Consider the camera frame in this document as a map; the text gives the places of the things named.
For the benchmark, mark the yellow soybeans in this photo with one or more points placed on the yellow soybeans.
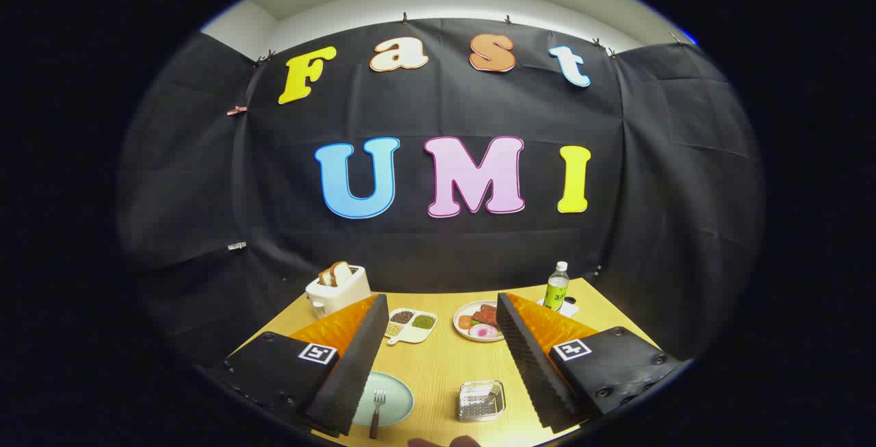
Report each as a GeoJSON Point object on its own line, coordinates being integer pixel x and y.
{"type": "Point", "coordinates": [393, 329]}

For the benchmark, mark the small toast bread slice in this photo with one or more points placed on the small toast bread slice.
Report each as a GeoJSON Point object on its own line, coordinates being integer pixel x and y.
{"type": "Point", "coordinates": [325, 277]}

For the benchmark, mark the white oval food plate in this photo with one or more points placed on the white oval food plate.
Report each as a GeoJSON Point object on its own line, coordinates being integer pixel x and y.
{"type": "Point", "coordinates": [460, 330]}

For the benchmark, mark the pink cloth clip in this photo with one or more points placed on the pink cloth clip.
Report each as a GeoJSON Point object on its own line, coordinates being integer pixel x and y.
{"type": "Point", "coordinates": [237, 110]}

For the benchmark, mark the brown meat slab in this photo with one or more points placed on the brown meat slab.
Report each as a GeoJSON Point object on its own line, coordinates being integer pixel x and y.
{"type": "Point", "coordinates": [488, 315]}

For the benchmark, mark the white toaster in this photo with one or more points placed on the white toaster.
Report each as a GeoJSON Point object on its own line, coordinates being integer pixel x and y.
{"type": "Point", "coordinates": [339, 296]}

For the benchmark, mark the small white tray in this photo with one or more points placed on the small white tray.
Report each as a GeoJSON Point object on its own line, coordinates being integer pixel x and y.
{"type": "Point", "coordinates": [572, 309]}

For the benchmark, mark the green mung beans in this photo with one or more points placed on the green mung beans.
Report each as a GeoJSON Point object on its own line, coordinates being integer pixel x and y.
{"type": "Point", "coordinates": [423, 322]}

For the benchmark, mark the orange tomato slice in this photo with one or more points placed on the orange tomato slice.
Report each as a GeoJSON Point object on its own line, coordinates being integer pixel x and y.
{"type": "Point", "coordinates": [465, 322]}

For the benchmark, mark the teal round plate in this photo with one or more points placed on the teal round plate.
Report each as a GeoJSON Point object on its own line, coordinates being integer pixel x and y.
{"type": "Point", "coordinates": [397, 399]}

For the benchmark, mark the large toast bread slice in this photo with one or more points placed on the large toast bread slice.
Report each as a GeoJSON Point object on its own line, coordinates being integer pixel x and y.
{"type": "Point", "coordinates": [341, 272]}

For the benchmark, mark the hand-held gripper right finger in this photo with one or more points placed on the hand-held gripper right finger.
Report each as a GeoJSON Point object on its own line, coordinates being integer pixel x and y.
{"type": "Point", "coordinates": [530, 358]}

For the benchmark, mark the dark brown beans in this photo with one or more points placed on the dark brown beans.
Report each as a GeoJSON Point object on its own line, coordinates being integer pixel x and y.
{"type": "Point", "coordinates": [402, 317]}

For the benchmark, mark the green label drink bottle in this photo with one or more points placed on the green label drink bottle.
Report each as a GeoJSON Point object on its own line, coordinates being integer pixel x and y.
{"type": "Point", "coordinates": [556, 293]}

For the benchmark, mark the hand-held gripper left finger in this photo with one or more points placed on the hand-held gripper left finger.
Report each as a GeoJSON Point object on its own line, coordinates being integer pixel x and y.
{"type": "Point", "coordinates": [356, 358]}

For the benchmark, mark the white divided dish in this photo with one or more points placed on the white divided dish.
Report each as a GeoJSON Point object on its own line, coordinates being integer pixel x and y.
{"type": "Point", "coordinates": [410, 332]}

